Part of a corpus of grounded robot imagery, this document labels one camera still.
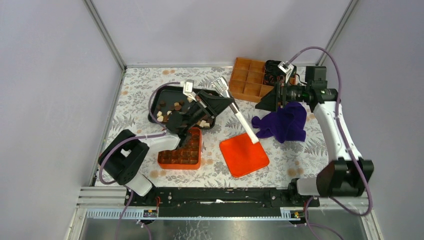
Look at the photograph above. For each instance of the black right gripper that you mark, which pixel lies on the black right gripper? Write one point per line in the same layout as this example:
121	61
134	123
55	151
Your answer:
269	101

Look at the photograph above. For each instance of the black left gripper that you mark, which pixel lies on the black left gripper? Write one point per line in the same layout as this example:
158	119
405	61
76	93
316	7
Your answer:
209	104

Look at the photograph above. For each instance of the metal tongs white handle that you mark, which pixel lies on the metal tongs white handle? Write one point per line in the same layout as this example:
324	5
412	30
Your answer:
221	86

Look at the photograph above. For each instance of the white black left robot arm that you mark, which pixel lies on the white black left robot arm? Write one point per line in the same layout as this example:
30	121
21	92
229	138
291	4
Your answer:
121	161

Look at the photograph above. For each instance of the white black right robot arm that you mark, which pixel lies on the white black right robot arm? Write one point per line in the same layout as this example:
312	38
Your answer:
347	174

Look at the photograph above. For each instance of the black chocolate tray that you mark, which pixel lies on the black chocolate tray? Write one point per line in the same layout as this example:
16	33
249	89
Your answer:
167	97

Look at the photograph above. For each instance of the orange chocolate box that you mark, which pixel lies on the orange chocolate box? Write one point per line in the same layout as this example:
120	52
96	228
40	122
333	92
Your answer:
185	158

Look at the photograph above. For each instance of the purple cloth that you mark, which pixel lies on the purple cloth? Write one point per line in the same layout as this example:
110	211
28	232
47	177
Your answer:
285	124

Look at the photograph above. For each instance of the orange compartment organizer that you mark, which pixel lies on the orange compartment organizer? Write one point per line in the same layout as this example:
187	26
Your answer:
246	81

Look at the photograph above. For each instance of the orange box lid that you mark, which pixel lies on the orange box lid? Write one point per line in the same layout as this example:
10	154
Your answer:
243	157

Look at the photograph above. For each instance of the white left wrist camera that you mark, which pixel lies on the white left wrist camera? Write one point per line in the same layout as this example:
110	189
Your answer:
188	89

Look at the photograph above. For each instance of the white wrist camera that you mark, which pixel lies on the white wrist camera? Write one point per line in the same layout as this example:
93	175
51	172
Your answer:
287	68
188	89

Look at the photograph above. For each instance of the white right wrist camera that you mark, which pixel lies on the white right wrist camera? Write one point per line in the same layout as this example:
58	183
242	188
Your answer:
287	68

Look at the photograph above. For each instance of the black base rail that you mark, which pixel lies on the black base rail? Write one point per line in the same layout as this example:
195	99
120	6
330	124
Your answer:
229	202

